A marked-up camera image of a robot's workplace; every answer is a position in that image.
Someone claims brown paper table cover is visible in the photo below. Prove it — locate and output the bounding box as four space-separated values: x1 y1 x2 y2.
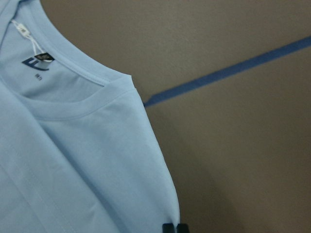
42 0 311 233

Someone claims light blue t-shirt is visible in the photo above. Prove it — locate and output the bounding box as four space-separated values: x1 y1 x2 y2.
0 0 180 233

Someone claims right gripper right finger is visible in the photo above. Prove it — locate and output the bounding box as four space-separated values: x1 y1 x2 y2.
176 224 189 233

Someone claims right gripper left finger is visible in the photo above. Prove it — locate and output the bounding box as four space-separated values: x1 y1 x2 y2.
162 224 175 233

